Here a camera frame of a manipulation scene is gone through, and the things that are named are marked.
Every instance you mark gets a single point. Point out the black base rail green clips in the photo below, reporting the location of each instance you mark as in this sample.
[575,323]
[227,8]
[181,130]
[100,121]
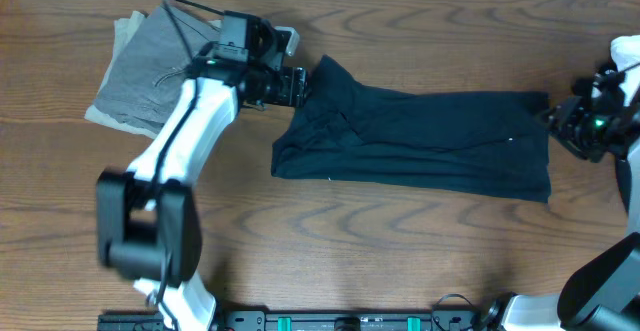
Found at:
[300,321]

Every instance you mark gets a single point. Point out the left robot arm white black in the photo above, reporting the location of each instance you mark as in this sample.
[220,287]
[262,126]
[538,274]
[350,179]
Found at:
[148,229]

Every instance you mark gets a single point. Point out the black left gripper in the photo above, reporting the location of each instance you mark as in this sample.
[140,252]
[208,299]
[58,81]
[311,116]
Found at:
[293,88]

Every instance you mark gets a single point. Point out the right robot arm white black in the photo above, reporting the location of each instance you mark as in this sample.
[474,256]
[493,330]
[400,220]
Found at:
[604,293]

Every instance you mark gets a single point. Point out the folded beige garment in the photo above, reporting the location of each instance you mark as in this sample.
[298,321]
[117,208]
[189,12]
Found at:
[122,36]

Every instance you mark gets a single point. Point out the black t-shirt white logo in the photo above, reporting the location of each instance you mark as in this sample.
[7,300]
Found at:
[486,142]

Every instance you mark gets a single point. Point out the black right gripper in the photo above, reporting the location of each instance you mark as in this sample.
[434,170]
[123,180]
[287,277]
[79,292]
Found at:
[563,126]

